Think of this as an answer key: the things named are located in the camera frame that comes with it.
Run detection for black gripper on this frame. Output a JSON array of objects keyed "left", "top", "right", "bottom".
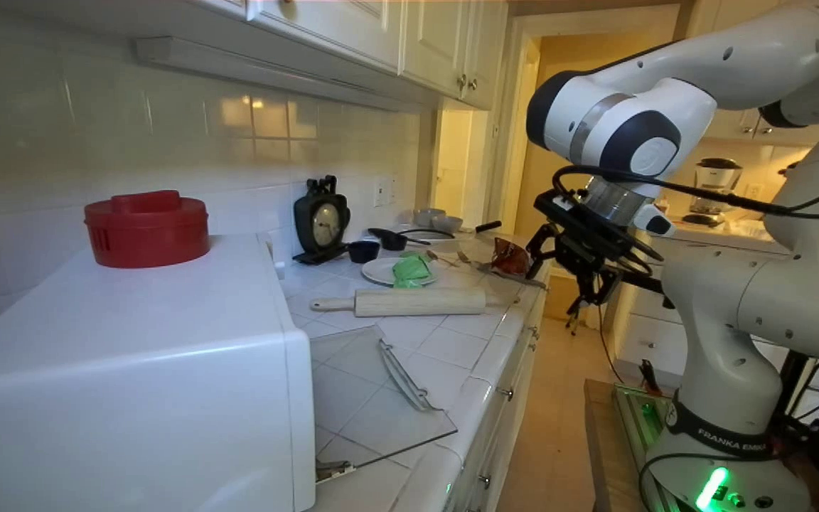
[{"left": 524, "top": 188, "right": 662, "bottom": 310}]

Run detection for green cloth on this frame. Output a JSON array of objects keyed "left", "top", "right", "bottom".
[{"left": 395, "top": 250, "right": 433, "bottom": 276}]

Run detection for green packet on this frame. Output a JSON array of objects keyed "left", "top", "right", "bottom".
[{"left": 391, "top": 267, "right": 435, "bottom": 290}]

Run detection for white toaster oven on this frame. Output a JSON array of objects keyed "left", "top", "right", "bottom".
[{"left": 0, "top": 230, "right": 318, "bottom": 512}]

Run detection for red chip bag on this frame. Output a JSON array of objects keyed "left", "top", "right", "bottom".
[{"left": 489, "top": 235, "right": 536, "bottom": 282}]

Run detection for white background base cabinets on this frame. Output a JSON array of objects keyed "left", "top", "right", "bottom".
[{"left": 611, "top": 282, "right": 701, "bottom": 378}]

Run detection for wooden rolling pin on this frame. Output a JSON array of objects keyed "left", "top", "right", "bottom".
[{"left": 308, "top": 286, "right": 493, "bottom": 320}]

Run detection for blender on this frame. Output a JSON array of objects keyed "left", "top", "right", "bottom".
[{"left": 691, "top": 157, "right": 745, "bottom": 230}]

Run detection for white counter base cabinets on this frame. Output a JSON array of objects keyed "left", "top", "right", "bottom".
[{"left": 440, "top": 294, "right": 547, "bottom": 512}]

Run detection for black frying pan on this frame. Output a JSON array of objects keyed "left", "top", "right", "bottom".
[{"left": 366, "top": 223, "right": 409, "bottom": 252}]

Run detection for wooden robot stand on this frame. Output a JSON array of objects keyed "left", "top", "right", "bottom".
[{"left": 584, "top": 378, "right": 819, "bottom": 512}]

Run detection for white plate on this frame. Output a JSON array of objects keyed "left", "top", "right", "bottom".
[{"left": 359, "top": 250, "right": 440, "bottom": 290}]

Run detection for black table clock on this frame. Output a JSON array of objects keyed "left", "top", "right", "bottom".
[{"left": 291, "top": 172, "right": 354, "bottom": 267}]

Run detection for red plastic container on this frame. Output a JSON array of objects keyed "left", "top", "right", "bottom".
[{"left": 82, "top": 188, "right": 214, "bottom": 269}]

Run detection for wrist mounted camera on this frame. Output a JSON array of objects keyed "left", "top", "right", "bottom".
[{"left": 629, "top": 202, "right": 678, "bottom": 240}]

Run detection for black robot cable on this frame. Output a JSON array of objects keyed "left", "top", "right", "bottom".
[{"left": 550, "top": 164, "right": 819, "bottom": 228}]

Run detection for white wall cabinets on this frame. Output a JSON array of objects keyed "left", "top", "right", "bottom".
[{"left": 133, "top": 0, "right": 511, "bottom": 110}]

